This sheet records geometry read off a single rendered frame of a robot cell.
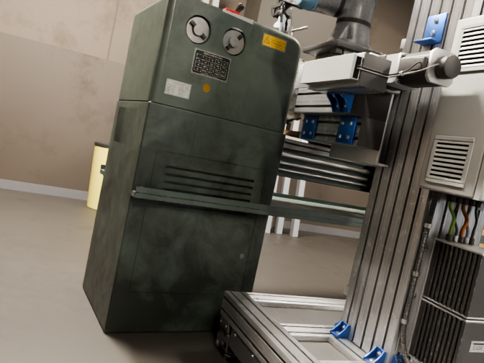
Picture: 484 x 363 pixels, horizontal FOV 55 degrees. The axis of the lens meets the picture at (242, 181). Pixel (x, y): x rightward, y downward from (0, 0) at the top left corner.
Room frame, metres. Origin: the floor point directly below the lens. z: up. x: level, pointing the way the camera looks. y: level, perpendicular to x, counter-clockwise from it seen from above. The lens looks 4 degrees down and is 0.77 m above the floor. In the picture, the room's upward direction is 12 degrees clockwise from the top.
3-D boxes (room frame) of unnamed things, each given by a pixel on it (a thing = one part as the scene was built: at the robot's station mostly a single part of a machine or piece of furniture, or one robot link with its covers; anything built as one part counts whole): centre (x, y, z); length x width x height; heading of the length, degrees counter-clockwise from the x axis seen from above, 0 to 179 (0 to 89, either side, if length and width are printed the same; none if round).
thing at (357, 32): (1.61, -0.26, 1.21); 0.15 x 0.15 x 0.10
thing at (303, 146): (2.39, -0.41, 0.77); 2.10 x 0.34 x 0.18; 120
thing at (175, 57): (2.00, 0.24, 1.06); 0.59 x 0.48 x 0.39; 120
